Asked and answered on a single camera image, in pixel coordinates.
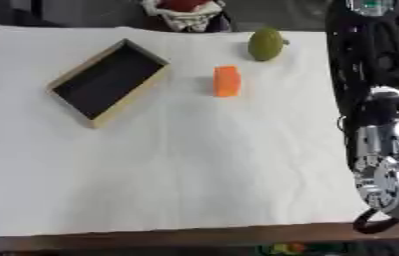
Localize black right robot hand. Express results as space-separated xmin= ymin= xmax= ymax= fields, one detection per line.
xmin=351 ymin=207 xmax=399 ymax=235

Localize tan box with black inside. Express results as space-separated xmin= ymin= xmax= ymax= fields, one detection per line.
xmin=45 ymin=37 xmax=171 ymax=130

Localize orange rectangular block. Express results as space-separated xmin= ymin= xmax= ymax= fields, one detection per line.
xmin=211 ymin=65 xmax=245 ymax=98

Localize green toy fruit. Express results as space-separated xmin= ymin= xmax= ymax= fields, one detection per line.
xmin=246 ymin=27 xmax=292 ymax=63

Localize white and red bag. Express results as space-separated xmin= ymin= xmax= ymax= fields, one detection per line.
xmin=139 ymin=0 xmax=234 ymax=33

